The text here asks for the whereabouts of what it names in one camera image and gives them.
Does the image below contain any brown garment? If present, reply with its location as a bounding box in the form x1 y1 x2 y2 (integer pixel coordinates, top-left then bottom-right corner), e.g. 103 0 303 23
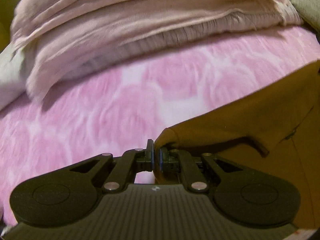
153 61 320 230

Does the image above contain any white bed sheet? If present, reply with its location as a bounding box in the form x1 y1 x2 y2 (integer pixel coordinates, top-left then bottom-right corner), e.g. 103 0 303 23
0 42 38 111

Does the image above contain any pink floral fleece blanket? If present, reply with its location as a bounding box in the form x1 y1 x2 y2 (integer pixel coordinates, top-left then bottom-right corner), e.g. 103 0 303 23
0 26 320 227

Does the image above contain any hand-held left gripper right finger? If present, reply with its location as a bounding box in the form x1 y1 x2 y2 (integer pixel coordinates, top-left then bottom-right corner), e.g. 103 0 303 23
156 147 250 193

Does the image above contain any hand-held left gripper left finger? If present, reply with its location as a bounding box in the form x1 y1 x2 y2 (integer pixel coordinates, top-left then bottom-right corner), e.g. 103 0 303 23
69 139 155 193

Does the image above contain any pale pink quilt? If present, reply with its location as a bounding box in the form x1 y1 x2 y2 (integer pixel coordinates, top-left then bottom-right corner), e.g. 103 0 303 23
11 0 304 105

